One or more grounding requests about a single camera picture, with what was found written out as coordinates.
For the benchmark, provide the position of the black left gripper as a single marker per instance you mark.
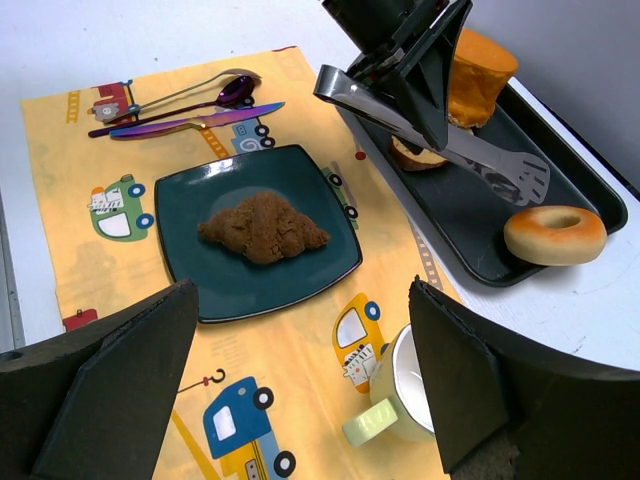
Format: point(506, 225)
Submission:
point(406, 55)

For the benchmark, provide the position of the purple iridescent spoon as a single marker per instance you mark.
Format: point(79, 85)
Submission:
point(233, 93)

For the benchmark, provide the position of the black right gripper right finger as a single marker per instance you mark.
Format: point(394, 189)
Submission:
point(507, 407)

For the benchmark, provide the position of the glazed bagel donut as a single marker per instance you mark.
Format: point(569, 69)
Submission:
point(555, 235)

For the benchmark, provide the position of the dark teal square plate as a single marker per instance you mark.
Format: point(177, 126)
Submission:
point(230, 286)

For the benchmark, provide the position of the sliced seeded bread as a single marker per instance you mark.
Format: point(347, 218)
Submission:
point(409, 161)

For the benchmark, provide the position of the pale green mug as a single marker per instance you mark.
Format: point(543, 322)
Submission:
point(398, 399)

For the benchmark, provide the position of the orange round cake loaf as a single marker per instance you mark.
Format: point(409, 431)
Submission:
point(481, 70)

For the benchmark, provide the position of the purple iridescent knife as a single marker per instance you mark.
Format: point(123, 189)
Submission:
point(197, 122)

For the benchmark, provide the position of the brown croissant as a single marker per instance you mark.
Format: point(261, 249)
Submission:
point(265, 228)

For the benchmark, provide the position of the black baking tray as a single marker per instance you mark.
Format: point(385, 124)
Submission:
point(460, 214)

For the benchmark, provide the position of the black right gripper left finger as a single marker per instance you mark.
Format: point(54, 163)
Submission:
point(94, 403)

